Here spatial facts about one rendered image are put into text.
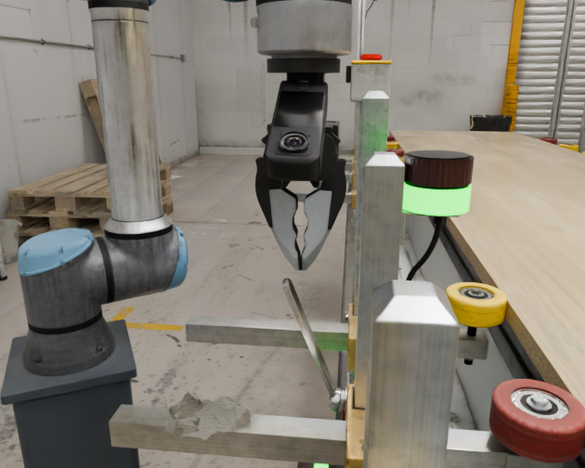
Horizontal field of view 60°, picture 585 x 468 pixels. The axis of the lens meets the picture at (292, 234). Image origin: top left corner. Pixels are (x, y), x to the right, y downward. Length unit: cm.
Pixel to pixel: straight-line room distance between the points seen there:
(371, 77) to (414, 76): 727
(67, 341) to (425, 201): 89
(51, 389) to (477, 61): 776
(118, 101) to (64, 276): 37
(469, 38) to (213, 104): 401
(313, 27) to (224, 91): 797
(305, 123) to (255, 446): 31
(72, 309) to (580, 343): 91
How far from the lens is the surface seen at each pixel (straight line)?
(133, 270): 115
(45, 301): 114
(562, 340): 67
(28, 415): 121
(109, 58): 111
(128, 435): 57
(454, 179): 45
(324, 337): 75
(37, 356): 122
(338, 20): 49
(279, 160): 41
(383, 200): 46
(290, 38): 48
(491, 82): 840
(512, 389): 55
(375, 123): 70
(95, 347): 119
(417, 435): 25
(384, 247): 47
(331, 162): 49
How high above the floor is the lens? 119
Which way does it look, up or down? 17 degrees down
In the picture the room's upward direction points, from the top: straight up
